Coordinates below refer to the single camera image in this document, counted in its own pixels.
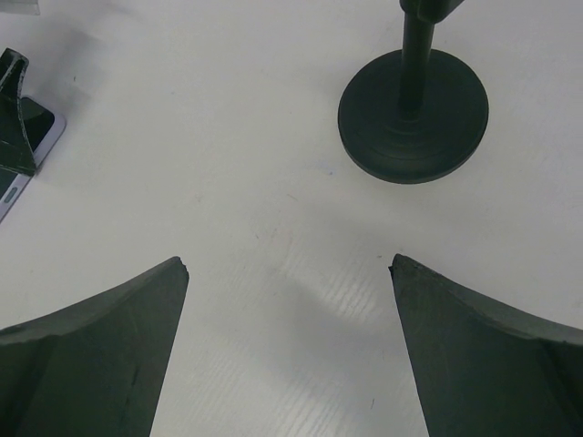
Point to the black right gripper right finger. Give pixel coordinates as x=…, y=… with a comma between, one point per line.
x=484, y=368

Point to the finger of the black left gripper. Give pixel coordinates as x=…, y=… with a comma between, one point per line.
x=16, y=152

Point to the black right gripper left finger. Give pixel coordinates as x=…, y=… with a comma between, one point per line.
x=97, y=367

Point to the phone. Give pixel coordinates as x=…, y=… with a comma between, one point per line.
x=44, y=128

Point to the black phone stand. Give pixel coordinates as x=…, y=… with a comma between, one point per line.
x=416, y=114

